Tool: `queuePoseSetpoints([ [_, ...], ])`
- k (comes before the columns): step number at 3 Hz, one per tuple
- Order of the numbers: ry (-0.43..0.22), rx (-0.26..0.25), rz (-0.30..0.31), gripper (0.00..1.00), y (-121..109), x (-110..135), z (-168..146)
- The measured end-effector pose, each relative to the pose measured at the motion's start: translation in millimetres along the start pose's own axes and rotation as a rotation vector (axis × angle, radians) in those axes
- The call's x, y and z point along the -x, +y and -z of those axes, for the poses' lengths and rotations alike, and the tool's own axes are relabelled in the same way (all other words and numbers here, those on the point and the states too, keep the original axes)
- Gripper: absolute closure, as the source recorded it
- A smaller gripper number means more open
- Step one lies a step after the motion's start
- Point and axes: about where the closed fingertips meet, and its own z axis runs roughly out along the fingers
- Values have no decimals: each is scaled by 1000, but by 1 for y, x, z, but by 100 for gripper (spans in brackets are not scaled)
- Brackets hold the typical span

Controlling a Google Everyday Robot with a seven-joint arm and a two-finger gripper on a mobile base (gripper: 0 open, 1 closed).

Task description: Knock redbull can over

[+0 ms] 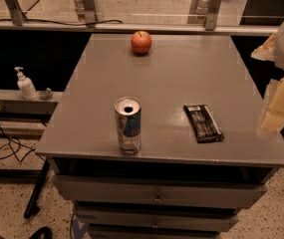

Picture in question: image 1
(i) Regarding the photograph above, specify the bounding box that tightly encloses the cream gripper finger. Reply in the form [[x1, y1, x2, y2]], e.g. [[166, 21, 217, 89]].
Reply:
[[251, 33, 277, 62], [256, 77, 284, 138]]

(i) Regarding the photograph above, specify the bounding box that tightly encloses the silver blue redbull can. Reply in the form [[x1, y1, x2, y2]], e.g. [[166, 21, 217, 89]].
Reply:
[[115, 97, 142, 154]]

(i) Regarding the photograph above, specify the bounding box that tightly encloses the black snack bar wrapper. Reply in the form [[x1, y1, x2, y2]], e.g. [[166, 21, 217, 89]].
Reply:
[[183, 105, 223, 143]]

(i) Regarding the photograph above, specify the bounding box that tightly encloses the red apple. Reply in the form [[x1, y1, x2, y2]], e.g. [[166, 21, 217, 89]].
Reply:
[[131, 31, 152, 55]]

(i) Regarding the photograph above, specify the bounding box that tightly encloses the grey drawer cabinet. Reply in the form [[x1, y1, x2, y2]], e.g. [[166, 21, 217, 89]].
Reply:
[[37, 34, 284, 239]]

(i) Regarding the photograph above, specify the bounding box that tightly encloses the small grey metal object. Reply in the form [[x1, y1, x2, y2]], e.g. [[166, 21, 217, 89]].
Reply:
[[40, 88, 53, 100]]

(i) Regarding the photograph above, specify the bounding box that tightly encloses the white pump lotion bottle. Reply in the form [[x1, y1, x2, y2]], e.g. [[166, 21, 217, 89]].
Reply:
[[14, 67, 38, 101]]

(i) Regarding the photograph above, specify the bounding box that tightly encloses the grey side shelf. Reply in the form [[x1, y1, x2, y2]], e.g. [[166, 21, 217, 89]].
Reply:
[[0, 90, 62, 115]]

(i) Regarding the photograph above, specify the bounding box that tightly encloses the black metal leg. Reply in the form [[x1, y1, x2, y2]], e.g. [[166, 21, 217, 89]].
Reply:
[[24, 161, 50, 219]]

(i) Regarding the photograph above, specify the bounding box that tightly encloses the grey metal rail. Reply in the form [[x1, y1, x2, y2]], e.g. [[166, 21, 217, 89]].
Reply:
[[0, 19, 278, 37]]

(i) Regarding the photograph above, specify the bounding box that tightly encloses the right metal bracket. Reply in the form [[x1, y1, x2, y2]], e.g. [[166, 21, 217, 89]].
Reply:
[[205, 0, 221, 31]]

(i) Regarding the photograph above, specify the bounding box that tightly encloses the metal bracket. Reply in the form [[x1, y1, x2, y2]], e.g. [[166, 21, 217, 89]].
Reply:
[[82, 0, 96, 24], [205, 0, 221, 31], [4, 0, 27, 26]]

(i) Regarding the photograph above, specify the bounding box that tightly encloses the black cable on rail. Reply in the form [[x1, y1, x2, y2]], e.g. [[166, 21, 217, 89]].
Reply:
[[0, 17, 124, 28]]

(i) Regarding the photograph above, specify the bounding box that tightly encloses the middle metal bracket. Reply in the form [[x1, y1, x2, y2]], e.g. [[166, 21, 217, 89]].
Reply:
[[82, 0, 96, 24]]

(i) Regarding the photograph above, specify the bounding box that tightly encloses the left metal bracket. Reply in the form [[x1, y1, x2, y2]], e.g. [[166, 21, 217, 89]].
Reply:
[[4, 0, 27, 26]]

